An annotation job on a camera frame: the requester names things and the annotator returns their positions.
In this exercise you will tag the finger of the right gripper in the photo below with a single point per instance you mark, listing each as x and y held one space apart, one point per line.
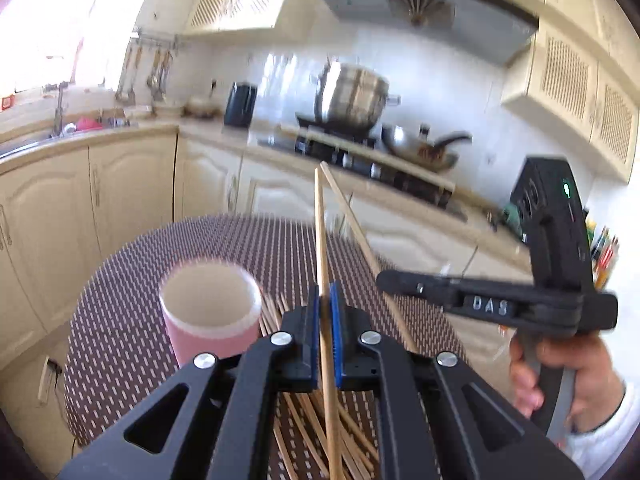
439 290

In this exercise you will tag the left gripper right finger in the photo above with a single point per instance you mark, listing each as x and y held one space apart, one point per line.
437 419

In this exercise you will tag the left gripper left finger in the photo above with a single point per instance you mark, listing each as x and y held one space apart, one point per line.
213 419

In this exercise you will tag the long wooden chopstick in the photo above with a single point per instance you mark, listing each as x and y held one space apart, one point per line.
331 416

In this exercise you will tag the pink cylindrical utensil cup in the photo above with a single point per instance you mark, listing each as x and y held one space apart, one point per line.
209 306

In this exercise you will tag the cream kitchen base cabinets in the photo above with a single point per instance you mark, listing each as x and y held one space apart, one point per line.
67 204

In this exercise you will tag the person right hand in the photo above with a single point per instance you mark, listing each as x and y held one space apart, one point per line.
598 390

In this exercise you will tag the green countertop appliance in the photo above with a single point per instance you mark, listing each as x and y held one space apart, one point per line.
510 217

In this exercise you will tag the brown polka dot tablecloth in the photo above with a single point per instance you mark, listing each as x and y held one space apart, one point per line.
119 350

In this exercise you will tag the black gas stove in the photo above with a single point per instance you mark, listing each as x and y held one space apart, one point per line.
364 157

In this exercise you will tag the stainless steel stock pot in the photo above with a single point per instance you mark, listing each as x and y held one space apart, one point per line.
351 96

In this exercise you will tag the black electric kettle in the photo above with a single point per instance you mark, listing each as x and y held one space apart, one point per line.
241 103

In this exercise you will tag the grey range hood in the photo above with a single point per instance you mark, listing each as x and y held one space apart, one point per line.
491 29

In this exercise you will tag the chrome sink faucet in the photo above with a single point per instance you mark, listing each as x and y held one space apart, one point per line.
59 88

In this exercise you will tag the steel wok black handle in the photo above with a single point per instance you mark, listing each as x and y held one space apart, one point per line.
415 148

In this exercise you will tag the cream upper wall cabinet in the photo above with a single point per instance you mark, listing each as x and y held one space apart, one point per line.
579 80

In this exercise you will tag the hanging utensil rail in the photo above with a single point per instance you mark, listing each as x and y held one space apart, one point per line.
147 62

